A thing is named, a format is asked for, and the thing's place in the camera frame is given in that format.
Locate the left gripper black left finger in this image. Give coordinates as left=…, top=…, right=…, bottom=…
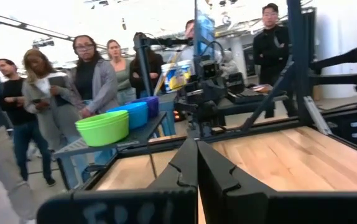
left=37, top=138, right=198, bottom=224

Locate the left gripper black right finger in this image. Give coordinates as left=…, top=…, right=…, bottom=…
left=198, top=141, right=357, bottom=224

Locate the blue plastic bowl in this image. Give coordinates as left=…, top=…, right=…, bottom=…
left=106, top=101, right=149, bottom=114
left=108, top=107, right=149, bottom=131

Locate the green plastic bowl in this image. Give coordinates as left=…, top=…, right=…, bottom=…
left=75, top=110, right=129, bottom=130
left=76, top=116, right=130, bottom=147

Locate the white tub blue yellow label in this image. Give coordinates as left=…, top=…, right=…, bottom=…
left=160, top=58, right=194, bottom=94

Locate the purple plastic bowl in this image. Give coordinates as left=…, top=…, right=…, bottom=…
left=146, top=99, right=160, bottom=119

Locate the blue vertical banner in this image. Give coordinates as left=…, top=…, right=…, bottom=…
left=193, top=0, right=216, bottom=58

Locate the black perforated metal rack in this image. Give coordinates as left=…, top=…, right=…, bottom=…
left=53, top=111, right=169, bottom=191

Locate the silver angled bar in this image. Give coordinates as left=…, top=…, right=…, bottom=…
left=302, top=95, right=334, bottom=136

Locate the dark drawer cabinet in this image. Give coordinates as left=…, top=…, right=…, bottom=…
left=332, top=110, right=357, bottom=152

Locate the dark tablet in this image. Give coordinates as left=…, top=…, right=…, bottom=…
left=47, top=75, right=70, bottom=89

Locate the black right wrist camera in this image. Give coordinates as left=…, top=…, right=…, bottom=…
left=200, top=58, right=220, bottom=79

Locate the black aluminium table frame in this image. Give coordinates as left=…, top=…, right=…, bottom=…
left=81, top=0, right=357, bottom=192

